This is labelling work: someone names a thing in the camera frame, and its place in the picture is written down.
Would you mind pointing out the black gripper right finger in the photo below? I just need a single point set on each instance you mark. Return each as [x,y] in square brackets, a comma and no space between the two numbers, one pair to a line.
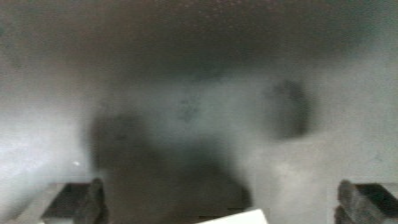
[368,203]

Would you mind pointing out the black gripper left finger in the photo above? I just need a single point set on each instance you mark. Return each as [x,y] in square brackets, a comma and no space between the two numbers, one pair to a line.
[79,206]

